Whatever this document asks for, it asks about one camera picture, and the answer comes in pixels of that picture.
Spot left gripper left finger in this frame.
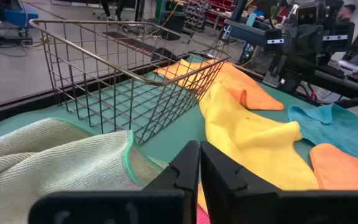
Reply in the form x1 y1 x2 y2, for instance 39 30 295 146
28 139 200 224

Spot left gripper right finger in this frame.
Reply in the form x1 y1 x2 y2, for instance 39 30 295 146
200 140 358 224

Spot pink microfiber towel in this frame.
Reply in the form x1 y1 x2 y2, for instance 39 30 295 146
196 203 211 224

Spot yellow microfiber towel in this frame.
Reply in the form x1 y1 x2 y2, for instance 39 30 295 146
154 58 320 215

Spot teal microfiber towel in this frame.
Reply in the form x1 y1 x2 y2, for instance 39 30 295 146
287 104 358 166

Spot orange microfiber towel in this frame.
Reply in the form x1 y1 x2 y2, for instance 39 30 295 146
309 142 358 191
197 60 285 111

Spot pale green microfiber towel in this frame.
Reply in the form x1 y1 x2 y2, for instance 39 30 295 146
0 117 167 224

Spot person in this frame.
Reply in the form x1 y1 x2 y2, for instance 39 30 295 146
100 0 124 22
337 3 357 23

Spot red shelving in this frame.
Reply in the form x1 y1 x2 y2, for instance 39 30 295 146
206 0 237 26

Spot grey parts rack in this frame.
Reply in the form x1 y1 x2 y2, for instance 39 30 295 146
183 0 210 32

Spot black bin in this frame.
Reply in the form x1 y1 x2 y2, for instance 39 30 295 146
159 11 186 41

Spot blue cart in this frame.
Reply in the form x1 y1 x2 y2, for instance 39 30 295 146
0 0 39 29

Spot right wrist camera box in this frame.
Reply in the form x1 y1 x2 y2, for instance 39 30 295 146
296 4 319 26

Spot metal wire basket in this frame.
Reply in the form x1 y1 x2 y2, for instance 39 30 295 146
29 18 231 146

